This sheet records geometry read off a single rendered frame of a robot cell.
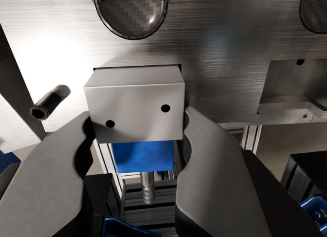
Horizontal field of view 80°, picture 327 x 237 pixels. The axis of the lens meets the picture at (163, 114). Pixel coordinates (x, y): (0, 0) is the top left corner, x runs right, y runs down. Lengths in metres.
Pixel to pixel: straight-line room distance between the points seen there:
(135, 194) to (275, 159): 1.33
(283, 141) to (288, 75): 1.42
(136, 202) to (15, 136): 0.32
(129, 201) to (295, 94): 0.39
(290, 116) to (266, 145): 1.26
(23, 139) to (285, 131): 1.47
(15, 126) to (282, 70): 0.23
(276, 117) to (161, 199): 0.30
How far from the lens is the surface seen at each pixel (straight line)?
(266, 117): 0.29
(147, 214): 0.46
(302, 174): 0.46
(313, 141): 1.73
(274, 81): 0.18
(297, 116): 0.31
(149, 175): 0.17
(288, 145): 1.65
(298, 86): 0.20
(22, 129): 0.22
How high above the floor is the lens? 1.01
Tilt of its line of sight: 58 degrees down
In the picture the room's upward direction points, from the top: 173 degrees clockwise
